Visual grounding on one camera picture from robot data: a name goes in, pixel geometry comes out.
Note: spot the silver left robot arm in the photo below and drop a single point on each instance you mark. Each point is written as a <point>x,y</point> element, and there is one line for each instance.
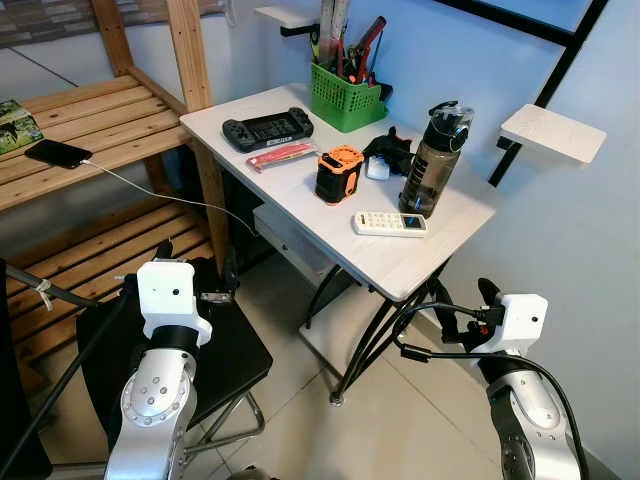
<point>160,400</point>

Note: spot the small white case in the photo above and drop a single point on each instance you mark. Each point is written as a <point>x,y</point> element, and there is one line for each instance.
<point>377,168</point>

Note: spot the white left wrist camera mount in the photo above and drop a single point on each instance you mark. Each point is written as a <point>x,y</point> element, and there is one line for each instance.
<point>172,295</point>

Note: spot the black pole with white tie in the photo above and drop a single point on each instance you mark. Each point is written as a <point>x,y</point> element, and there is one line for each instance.
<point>60,290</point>

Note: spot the white remote control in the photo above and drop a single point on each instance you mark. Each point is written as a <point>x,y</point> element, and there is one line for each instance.
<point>388,224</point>

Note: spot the green plastic basket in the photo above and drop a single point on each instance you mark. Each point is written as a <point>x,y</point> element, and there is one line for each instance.
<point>345,100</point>

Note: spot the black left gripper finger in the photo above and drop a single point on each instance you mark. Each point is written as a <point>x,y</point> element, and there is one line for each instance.
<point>232,272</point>
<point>165,251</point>

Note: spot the black handheld game console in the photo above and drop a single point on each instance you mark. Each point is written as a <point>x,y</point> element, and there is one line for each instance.
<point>267,128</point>

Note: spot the red flat packet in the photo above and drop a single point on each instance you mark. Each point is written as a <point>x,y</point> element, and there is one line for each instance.
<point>282,155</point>

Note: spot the black smartphone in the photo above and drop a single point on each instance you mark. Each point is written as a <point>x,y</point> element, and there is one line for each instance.
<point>58,153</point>

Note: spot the dark clear water bottle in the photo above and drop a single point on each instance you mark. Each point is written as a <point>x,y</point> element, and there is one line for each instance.
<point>430,165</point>

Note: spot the small white wall shelf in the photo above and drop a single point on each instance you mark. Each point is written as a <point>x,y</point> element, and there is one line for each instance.
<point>290,15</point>

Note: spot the white table drawer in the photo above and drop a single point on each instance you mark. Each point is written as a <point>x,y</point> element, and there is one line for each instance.
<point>290,240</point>

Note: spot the black metal wall frame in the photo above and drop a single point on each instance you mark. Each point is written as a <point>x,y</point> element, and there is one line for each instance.
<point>573,55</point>

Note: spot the black glove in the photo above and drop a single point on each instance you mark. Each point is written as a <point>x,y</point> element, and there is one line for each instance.
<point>392,148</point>

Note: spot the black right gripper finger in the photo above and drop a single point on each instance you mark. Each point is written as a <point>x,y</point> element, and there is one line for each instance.
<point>489,293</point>
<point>443,303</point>

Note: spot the white table with black legs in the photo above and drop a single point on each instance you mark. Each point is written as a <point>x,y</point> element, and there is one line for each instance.
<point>330,230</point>

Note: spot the wooden slatted rack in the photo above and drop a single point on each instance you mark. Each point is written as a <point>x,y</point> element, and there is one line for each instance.
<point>100,110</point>

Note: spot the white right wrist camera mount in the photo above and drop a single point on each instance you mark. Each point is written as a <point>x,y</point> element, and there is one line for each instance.
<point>518,322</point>

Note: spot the black folding chair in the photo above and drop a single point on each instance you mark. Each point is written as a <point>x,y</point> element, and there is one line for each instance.
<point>235,350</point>

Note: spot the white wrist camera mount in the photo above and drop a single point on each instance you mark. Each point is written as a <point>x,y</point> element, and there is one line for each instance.
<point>518,322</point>
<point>172,295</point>

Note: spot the grey white upright tool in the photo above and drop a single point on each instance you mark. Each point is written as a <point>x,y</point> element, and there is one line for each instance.
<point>333,25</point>

